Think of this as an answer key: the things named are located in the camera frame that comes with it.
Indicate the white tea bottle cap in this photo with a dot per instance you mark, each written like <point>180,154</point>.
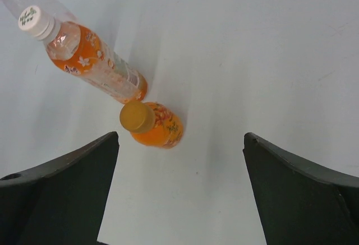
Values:
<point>36,22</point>

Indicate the tall orange tea bottle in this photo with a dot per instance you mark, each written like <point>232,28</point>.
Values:
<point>80,52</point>

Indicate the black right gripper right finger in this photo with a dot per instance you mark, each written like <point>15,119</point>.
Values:
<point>299,201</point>

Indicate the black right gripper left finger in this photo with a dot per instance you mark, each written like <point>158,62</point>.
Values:
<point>61,201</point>

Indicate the amber juice bottle cap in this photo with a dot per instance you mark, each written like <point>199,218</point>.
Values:
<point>137,117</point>

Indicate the small orange juice bottle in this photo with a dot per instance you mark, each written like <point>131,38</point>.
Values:
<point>167,131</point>

